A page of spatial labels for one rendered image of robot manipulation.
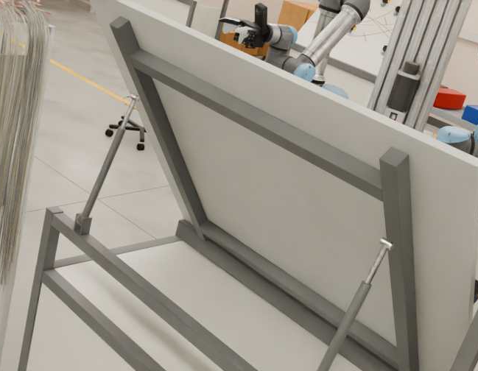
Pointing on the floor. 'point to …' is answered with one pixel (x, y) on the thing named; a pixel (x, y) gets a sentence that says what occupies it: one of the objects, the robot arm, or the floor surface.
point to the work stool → (129, 129)
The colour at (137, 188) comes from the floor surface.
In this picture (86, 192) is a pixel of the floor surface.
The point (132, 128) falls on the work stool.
